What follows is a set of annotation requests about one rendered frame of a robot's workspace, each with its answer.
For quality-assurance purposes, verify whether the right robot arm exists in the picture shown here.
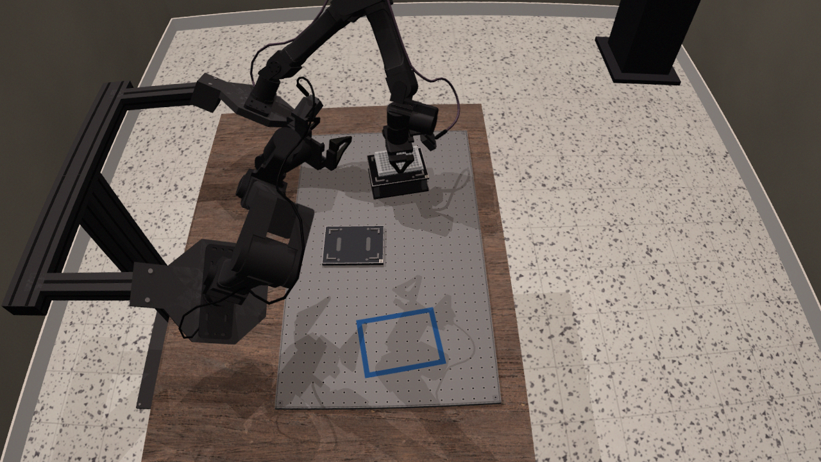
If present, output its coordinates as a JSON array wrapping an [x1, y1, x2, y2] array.
[[198, 127, 302, 339]]

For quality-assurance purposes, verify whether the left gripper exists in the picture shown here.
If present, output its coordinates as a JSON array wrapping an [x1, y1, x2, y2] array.
[[382, 125, 436, 174]]

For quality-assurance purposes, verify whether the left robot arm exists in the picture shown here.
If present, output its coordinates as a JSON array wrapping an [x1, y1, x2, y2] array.
[[244, 0, 439, 135]]

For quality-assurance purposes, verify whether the blue tape rectangle outline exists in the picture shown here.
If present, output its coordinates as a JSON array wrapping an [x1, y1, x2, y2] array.
[[356, 307, 446, 378]]

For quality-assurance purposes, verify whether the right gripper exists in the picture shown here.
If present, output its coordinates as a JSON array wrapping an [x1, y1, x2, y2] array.
[[285, 97, 352, 171]]

